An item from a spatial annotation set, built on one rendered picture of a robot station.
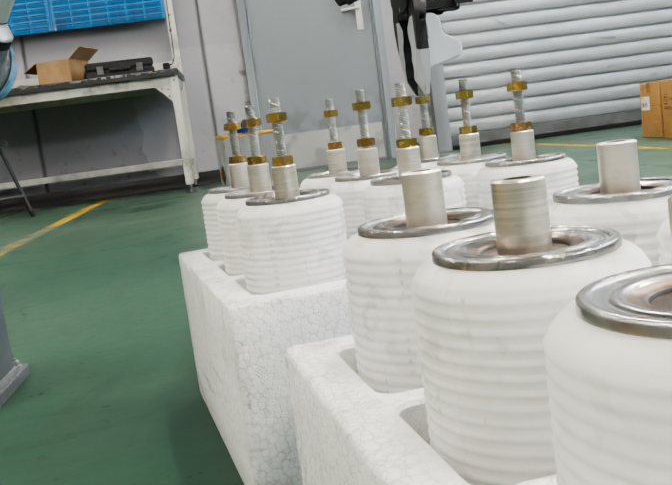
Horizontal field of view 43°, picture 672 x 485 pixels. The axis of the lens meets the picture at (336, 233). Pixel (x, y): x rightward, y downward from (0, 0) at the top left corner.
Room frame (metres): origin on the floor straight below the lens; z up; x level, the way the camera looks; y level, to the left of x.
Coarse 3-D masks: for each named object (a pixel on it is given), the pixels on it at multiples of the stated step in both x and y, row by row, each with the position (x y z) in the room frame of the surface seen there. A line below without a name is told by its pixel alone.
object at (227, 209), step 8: (224, 200) 0.85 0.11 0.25; (232, 200) 0.83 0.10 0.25; (240, 200) 0.83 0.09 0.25; (216, 208) 0.86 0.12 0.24; (224, 208) 0.83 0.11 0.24; (232, 208) 0.83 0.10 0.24; (224, 216) 0.84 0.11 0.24; (232, 216) 0.83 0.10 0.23; (224, 224) 0.84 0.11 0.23; (232, 224) 0.83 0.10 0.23; (224, 232) 0.84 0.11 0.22; (232, 232) 0.83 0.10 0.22; (224, 240) 0.84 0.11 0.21; (232, 240) 0.83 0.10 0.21; (224, 248) 0.85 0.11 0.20; (232, 248) 0.83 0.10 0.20; (232, 256) 0.83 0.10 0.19; (240, 256) 0.83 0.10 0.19; (232, 264) 0.84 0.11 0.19; (240, 264) 0.83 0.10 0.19; (232, 272) 0.84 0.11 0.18; (240, 272) 0.83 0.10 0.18
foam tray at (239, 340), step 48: (192, 288) 0.92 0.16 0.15; (240, 288) 0.73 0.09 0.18; (336, 288) 0.68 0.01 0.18; (192, 336) 1.01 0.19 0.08; (240, 336) 0.66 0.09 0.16; (288, 336) 0.67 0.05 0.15; (336, 336) 0.68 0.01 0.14; (240, 384) 0.66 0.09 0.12; (288, 384) 0.67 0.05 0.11; (240, 432) 0.70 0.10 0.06; (288, 432) 0.67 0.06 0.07; (288, 480) 0.66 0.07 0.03
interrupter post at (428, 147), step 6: (420, 138) 1.04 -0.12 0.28; (426, 138) 1.03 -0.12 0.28; (432, 138) 1.03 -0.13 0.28; (420, 144) 1.04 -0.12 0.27; (426, 144) 1.03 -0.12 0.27; (432, 144) 1.03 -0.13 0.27; (420, 150) 1.04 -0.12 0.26; (426, 150) 1.03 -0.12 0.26; (432, 150) 1.03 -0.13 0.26; (420, 156) 1.04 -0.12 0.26; (426, 156) 1.03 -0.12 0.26; (432, 156) 1.03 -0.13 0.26; (438, 156) 1.04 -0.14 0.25
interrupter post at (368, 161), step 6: (360, 150) 0.89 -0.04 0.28; (366, 150) 0.89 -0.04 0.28; (372, 150) 0.89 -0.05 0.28; (360, 156) 0.89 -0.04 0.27; (366, 156) 0.89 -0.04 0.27; (372, 156) 0.89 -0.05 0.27; (360, 162) 0.89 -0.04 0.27; (366, 162) 0.89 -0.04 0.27; (372, 162) 0.89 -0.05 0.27; (378, 162) 0.89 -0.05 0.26; (360, 168) 0.89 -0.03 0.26; (366, 168) 0.89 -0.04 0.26; (372, 168) 0.89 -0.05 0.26; (378, 168) 0.89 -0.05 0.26; (360, 174) 0.89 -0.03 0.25; (366, 174) 0.89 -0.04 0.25; (372, 174) 0.89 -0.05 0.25
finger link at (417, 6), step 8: (416, 0) 1.00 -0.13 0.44; (424, 0) 1.00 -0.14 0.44; (408, 8) 1.02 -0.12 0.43; (416, 8) 0.99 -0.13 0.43; (424, 8) 0.99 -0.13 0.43; (416, 16) 0.99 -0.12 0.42; (424, 16) 1.00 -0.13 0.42; (416, 24) 0.99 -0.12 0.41; (424, 24) 1.00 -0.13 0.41; (416, 32) 1.00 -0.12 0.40; (424, 32) 1.00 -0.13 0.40; (416, 40) 1.00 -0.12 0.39; (424, 40) 1.00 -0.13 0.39; (424, 48) 1.00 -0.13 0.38
